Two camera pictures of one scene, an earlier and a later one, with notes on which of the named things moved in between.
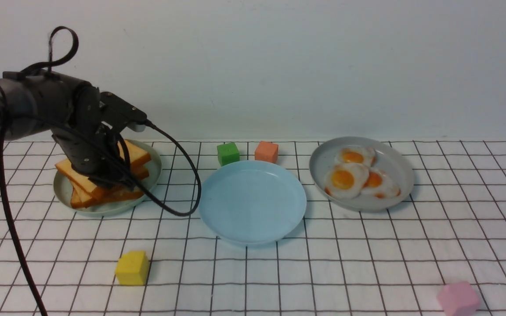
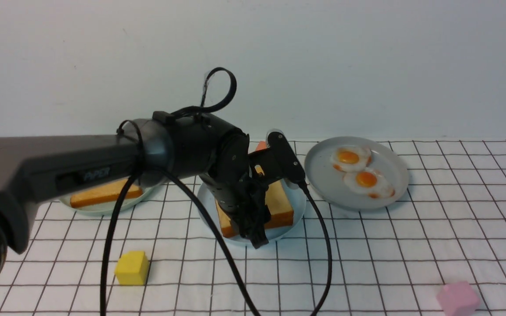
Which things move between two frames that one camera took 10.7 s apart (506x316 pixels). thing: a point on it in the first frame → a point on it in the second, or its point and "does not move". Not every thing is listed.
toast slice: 90,196 → 280,207
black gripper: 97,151 → 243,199
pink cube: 459,299 does not move
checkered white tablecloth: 469,217 does not move
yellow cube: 131,268 does not move
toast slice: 76,202 does not move
